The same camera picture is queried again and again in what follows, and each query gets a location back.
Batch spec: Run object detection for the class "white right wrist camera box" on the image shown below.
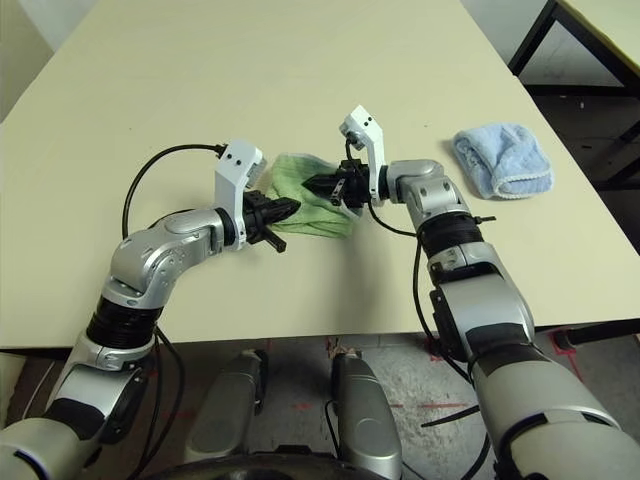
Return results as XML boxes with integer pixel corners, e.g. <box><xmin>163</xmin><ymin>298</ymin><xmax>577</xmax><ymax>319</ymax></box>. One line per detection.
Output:
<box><xmin>339</xmin><ymin>105</ymin><xmax>390</xmax><ymax>206</ymax></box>

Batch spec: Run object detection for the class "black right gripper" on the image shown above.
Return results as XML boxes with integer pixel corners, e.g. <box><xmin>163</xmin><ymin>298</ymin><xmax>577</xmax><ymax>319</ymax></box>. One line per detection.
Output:
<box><xmin>305</xmin><ymin>160</ymin><xmax>372</xmax><ymax>210</ymax></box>

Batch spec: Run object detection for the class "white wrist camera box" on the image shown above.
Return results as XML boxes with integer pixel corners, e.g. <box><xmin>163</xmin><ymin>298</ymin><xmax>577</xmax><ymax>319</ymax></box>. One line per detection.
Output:
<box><xmin>214</xmin><ymin>139</ymin><xmax>265</xmax><ymax>249</ymax></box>
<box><xmin>339</xmin><ymin>105</ymin><xmax>390</xmax><ymax>206</ymax></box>

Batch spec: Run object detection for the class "thin black leg cable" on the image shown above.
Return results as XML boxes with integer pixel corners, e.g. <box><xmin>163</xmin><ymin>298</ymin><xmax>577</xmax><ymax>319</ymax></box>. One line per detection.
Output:
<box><xmin>323</xmin><ymin>397</ymin><xmax>349</xmax><ymax>451</ymax></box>

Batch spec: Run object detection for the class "black robot waist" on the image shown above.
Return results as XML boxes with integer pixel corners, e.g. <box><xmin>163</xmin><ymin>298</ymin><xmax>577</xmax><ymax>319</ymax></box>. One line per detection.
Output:
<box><xmin>149</xmin><ymin>447</ymin><xmax>381</xmax><ymax>480</ymax></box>

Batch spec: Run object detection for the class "dark brown upholstered seat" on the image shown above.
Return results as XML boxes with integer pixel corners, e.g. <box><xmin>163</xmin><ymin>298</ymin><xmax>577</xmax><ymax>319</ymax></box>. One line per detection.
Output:
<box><xmin>9</xmin><ymin>357</ymin><xmax>76</xmax><ymax>416</ymax></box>

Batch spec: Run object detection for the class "wooden table with black frame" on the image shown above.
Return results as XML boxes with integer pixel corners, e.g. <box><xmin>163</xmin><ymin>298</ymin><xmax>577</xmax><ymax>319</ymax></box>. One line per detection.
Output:
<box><xmin>507</xmin><ymin>0</ymin><xmax>640</xmax><ymax>191</ymax></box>

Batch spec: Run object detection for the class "grey left robot leg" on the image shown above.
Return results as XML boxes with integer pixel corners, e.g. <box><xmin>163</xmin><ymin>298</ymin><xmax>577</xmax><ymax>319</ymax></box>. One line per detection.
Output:
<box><xmin>187</xmin><ymin>349</ymin><xmax>269</xmax><ymax>464</ymax></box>

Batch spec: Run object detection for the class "green sock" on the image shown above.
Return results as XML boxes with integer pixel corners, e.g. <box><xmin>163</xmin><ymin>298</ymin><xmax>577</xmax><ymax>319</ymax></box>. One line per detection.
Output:
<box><xmin>268</xmin><ymin>152</ymin><xmax>357</xmax><ymax>241</ymax></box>

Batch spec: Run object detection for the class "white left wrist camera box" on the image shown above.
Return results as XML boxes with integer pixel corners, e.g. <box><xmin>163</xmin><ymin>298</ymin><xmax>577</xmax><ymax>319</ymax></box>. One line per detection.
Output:
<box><xmin>214</xmin><ymin>139</ymin><xmax>265</xmax><ymax>249</ymax></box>

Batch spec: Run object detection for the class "beige cushion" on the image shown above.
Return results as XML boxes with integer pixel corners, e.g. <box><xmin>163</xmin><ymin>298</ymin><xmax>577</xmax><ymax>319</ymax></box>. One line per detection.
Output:
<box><xmin>0</xmin><ymin>352</ymin><xmax>26</xmax><ymax>411</ymax></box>

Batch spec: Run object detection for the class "black table underframe bar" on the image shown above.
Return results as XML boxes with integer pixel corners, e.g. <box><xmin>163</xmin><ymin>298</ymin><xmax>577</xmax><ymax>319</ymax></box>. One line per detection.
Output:
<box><xmin>532</xmin><ymin>322</ymin><xmax>640</xmax><ymax>351</ymax></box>

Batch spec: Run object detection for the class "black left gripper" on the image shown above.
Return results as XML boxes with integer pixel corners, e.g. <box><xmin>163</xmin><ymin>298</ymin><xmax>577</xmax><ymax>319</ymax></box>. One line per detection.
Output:
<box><xmin>244</xmin><ymin>189</ymin><xmax>301</xmax><ymax>252</ymax></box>

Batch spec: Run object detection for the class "black left arm body cable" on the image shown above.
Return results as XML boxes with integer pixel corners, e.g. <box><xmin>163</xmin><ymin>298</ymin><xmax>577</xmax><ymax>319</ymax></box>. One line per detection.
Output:
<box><xmin>142</xmin><ymin>327</ymin><xmax>187</xmax><ymax>480</ymax></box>

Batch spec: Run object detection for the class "light blue folded towel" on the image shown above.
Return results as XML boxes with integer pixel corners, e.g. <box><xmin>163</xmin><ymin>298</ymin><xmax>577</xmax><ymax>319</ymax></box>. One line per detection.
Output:
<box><xmin>452</xmin><ymin>122</ymin><xmax>555</xmax><ymax>201</ymax></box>

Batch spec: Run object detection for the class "black left wrist camera cable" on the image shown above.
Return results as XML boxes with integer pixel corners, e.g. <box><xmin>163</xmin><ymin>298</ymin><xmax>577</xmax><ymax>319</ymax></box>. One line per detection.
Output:
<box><xmin>122</xmin><ymin>142</ymin><xmax>226</xmax><ymax>241</ymax></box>

